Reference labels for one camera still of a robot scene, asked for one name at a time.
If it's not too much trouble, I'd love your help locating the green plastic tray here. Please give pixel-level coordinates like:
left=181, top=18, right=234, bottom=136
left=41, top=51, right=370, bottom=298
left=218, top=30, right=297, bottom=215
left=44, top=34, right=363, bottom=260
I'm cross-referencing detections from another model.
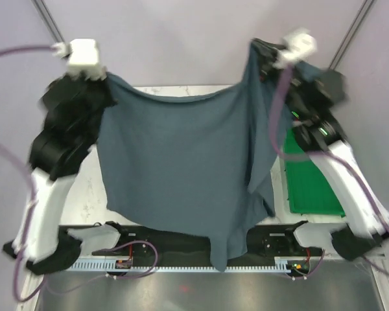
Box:
left=280, top=128, right=346, bottom=217

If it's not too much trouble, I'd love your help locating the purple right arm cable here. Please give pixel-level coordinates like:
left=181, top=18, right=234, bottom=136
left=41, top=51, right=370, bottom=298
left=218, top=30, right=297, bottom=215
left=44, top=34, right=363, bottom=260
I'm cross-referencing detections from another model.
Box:
left=268, top=63, right=389, bottom=279

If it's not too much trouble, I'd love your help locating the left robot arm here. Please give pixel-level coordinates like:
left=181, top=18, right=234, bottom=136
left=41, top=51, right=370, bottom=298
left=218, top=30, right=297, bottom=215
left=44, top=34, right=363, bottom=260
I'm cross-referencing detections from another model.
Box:
left=3, top=75, right=115, bottom=276

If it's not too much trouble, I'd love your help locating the blue-grey t-shirt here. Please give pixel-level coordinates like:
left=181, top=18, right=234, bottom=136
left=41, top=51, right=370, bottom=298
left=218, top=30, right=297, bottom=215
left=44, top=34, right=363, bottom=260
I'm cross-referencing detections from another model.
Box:
left=97, top=39, right=277, bottom=271

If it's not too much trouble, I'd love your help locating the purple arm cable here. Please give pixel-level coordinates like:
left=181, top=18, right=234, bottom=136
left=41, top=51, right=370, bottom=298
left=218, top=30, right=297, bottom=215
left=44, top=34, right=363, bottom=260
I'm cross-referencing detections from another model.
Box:
left=0, top=45, right=59, bottom=302
left=268, top=63, right=389, bottom=279

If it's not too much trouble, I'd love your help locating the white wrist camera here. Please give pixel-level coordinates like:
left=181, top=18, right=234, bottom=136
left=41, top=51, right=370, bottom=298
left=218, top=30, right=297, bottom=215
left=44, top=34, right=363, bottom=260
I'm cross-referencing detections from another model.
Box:
left=51, top=39, right=107, bottom=81
left=272, top=28, right=318, bottom=69

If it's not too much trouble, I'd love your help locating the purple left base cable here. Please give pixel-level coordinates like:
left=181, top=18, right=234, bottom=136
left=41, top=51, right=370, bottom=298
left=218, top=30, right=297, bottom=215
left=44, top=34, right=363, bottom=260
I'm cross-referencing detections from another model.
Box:
left=105, top=241, right=159, bottom=280

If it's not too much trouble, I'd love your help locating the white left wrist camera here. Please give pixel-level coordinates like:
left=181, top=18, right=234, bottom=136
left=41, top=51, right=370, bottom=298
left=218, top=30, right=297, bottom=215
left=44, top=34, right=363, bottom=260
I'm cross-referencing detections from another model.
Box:
left=51, top=39, right=107, bottom=81

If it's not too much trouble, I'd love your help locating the aluminium frame post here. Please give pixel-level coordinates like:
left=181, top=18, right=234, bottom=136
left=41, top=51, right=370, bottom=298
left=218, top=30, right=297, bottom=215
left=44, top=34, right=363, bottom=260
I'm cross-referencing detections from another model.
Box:
left=31, top=0, right=65, bottom=43
left=329, top=0, right=377, bottom=69

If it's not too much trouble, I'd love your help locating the white slotted cable duct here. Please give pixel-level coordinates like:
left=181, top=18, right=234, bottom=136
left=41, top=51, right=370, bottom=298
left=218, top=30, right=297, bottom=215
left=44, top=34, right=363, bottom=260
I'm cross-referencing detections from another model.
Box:
left=67, top=256, right=290, bottom=273

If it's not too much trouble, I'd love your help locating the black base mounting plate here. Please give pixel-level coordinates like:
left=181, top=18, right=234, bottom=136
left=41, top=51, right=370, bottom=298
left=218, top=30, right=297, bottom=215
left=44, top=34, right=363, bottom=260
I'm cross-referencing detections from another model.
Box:
left=64, top=222, right=325, bottom=260

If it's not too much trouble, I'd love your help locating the left aluminium frame post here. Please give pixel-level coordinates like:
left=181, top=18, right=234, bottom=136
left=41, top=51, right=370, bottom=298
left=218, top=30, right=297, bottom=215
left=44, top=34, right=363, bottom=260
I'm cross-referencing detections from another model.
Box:
left=31, top=0, right=65, bottom=43

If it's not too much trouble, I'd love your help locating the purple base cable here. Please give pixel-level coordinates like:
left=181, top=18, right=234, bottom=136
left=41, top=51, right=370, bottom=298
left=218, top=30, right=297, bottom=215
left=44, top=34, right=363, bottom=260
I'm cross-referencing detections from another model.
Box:
left=105, top=241, right=159, bottom=280
left=287, top=249, right=324, bottom=281

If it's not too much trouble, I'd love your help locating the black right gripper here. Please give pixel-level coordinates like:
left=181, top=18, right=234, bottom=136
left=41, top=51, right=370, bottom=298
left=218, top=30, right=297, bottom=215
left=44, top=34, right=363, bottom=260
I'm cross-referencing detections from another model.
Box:
left=251, top=38, right=305, bottom=117

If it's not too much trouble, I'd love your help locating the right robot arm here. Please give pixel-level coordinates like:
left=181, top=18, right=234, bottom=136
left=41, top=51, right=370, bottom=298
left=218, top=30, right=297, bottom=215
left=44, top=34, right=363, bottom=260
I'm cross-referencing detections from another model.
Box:
left=252, top=34, right=389, bottom=261

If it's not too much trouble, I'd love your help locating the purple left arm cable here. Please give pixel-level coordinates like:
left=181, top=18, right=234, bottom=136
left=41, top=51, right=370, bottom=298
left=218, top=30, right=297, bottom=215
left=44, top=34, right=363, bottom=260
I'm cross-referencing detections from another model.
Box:
left=0, top=45, right=59, bottom=302

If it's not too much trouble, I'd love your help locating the right aluminium frame post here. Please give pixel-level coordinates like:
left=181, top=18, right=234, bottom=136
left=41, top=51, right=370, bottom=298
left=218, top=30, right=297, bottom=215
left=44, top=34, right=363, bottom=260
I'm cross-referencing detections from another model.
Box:
left=329, top=0, right=377, bottom=69

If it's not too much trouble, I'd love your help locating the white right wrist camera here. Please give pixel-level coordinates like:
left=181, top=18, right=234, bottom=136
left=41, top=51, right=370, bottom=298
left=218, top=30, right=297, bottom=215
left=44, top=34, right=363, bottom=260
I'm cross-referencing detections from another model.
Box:
left=272, top=28, right=318, bottom=69

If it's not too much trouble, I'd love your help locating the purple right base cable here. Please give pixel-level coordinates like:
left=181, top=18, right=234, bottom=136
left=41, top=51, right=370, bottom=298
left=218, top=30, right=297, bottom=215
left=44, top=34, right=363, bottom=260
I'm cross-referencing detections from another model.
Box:
left=287, top=249, right=324, bottom=281

